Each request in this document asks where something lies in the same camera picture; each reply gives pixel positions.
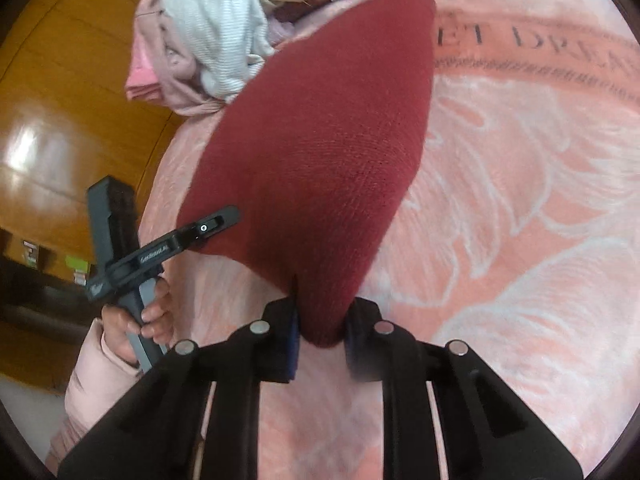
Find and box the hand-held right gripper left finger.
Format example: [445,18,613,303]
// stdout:
[57,296,302,480]

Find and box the pale pink garment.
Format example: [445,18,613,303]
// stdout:
[132,0,226,116]

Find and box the dark low furniture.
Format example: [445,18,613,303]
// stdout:
[0,227,108,343]

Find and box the white striped garment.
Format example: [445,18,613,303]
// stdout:
[152,0,276,103]

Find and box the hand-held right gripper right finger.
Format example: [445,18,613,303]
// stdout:
[343,299,583,480]

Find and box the dark red knitted sweater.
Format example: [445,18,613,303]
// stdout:
[176,0,438,348]

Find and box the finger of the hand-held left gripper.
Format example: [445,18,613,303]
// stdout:
[175,205,242,252]

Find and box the pink printed blanket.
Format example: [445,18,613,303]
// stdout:
[132,0,640,480]

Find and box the bright pink cloth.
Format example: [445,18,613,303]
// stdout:
[125,55,163,101]

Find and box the person's left hand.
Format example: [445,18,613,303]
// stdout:
[101,278,176,364]

